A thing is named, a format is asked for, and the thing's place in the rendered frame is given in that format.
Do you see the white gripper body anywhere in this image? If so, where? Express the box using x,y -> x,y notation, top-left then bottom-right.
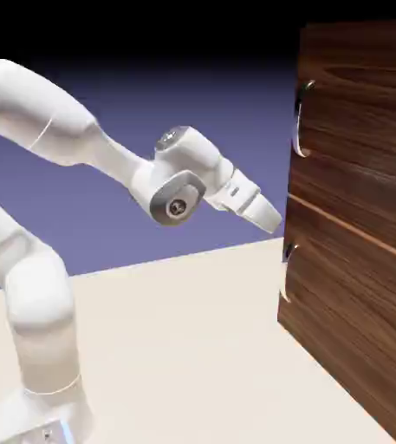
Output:
241,193 -> 283,234

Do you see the dark wood cabinet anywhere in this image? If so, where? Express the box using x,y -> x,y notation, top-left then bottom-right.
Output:
276,21 -> 396,444

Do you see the large dark wood door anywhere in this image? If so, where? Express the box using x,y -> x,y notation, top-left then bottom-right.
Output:
288,23 -> 396,261

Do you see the small dark wood door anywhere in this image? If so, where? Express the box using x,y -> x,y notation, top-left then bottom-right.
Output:
276,196 -> 396,444

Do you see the short curved metal handle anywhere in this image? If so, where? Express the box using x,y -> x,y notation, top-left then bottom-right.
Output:
279,243 -> 300,304

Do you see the long curved metal handle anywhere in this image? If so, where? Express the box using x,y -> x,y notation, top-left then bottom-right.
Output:
291,80 -> 316,159

